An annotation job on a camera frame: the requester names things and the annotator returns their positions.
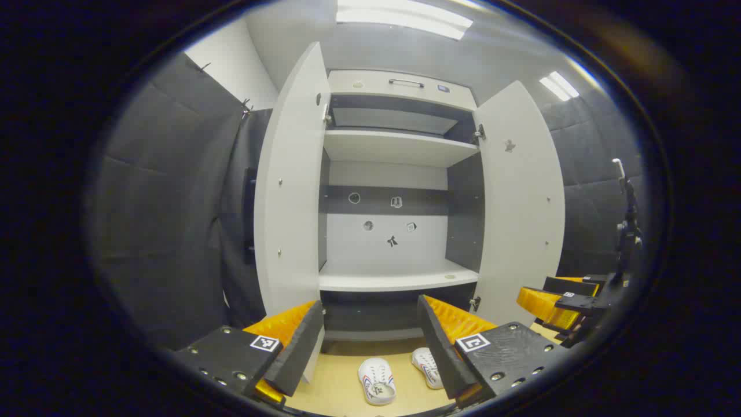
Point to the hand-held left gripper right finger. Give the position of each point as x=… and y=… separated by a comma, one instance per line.
x=443, y=353

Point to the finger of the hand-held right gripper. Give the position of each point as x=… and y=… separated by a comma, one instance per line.
x=570, y=287
x=584, y=304

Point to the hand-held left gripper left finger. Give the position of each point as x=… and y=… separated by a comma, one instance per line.
x=301, y=347

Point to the white striped shoe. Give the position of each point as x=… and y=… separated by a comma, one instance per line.
x=425, y=365
x=376, y=376

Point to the grey shoe cabinet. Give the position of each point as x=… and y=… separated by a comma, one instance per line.
x=393, y=147

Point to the grey cabinet drawer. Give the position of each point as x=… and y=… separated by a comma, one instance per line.
x=370, y=87

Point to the black tripod stand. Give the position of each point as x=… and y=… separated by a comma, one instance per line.
x=628, y=231

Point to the small ceiling light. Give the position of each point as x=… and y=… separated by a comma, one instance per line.
x=558, y=86

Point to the long ceiling light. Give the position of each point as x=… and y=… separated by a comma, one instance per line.
x=405, y=17

